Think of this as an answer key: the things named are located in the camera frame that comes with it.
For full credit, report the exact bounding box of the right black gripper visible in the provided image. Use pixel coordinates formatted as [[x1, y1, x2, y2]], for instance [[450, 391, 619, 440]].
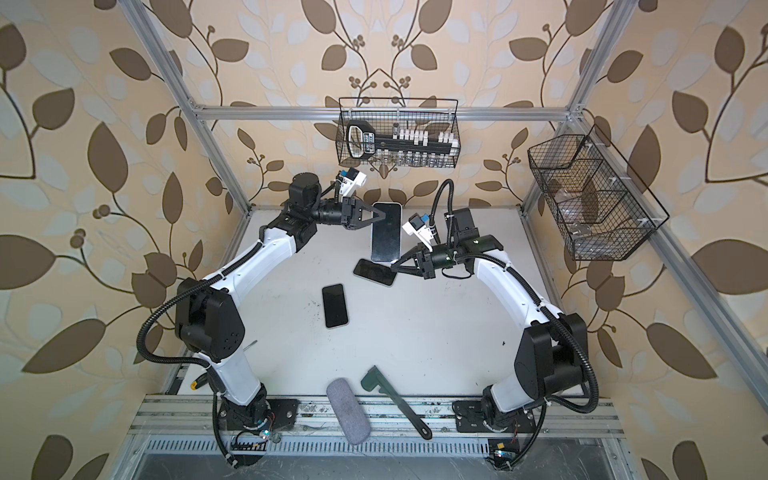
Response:
[[391, 242, 458, 281]]

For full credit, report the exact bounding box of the black smartphone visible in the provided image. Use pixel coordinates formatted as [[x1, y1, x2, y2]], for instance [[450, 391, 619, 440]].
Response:
[[370, 202, 402, 264], [353, 259, 397, 287], [322, 284, 349, 329]]

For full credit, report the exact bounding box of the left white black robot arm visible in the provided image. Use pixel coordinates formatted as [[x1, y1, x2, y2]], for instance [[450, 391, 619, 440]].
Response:
[[136, 168, 384, 423]]

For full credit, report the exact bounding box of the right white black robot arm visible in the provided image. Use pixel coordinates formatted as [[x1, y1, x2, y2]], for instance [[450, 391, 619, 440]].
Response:
[[391, 203, 600, 430]]

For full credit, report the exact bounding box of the grey felt glasses case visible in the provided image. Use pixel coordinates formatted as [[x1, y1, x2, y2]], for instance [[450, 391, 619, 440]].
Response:
[[326, 378, 372, 446]]

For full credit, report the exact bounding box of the black socket tool set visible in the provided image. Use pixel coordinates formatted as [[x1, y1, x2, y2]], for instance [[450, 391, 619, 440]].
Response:
[[341, 120, 461, 160]]

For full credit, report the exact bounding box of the green pipe wrench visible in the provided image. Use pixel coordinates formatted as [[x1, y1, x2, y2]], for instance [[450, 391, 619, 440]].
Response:
[[360, 366, 433, 441]]

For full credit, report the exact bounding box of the back black wire basket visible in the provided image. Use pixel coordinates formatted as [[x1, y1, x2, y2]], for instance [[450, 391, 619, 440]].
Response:
[[335, 95, 462, 169]]

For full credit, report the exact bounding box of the black wire basket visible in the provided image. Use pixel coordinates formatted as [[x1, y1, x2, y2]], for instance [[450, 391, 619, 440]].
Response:
[[527, 125, 670, 261], [335, 95, 462, 169]]

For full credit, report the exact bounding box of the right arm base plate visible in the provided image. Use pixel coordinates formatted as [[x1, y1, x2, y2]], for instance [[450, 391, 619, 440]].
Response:
[[452, 399, 547, 471]]

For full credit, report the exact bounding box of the right black wire basket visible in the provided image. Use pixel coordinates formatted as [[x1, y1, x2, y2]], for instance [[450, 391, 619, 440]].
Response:
[[527, 125, 670, 261]]

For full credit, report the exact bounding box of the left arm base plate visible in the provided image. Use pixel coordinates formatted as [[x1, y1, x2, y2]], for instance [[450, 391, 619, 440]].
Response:
[[217, 398, 300, 469]]

